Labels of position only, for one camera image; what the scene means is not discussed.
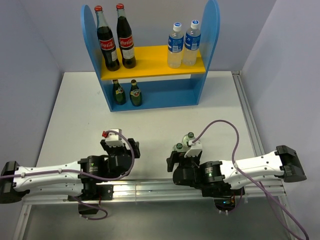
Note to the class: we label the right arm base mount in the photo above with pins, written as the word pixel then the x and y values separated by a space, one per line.
pixel 225 199

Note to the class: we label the green Perrier bottle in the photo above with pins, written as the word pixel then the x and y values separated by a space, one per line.
pixel 118 93
pixel 135 94

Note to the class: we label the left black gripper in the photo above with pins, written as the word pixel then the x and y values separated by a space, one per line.
pixel 109 149

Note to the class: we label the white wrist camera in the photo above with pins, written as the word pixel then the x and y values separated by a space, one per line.
pixel 194 148
pixel 112 139

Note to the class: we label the clear glass bottle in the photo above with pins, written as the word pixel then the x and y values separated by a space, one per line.
pixel 179 147
pixel 186 138

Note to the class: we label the cola glass bottle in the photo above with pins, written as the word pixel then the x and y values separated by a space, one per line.
pixel 106 40
pixel 125 38

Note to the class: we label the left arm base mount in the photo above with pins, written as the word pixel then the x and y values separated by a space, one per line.
pixel 89 202

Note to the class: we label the aluminium front rail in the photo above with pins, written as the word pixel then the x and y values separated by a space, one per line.
pixel 150 210

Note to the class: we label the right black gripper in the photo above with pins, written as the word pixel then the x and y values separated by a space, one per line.
pixel 175 157

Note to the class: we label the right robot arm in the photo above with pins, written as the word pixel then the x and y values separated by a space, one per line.
pixel 224 179

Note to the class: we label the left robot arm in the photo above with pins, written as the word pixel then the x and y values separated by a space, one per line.
pixel 75 179

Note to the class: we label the aluminium side rail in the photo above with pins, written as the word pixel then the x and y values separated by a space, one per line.
pixel 257 146

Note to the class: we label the Pocari Sweat bottle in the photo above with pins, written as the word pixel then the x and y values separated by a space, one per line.
pixel 191 43
pixel 175 46

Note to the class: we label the right cola glass bottle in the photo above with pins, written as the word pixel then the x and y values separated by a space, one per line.
pixel 125 38

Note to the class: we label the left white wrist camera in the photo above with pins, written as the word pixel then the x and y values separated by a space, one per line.
pixel 112 139

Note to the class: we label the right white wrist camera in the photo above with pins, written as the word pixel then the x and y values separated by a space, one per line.
pixel 194 148

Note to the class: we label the left cola glass bottle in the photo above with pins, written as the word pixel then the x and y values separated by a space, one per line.
pixel 106 40

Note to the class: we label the blue and yellow shelf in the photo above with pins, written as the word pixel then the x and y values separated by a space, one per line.
pixel 177 87

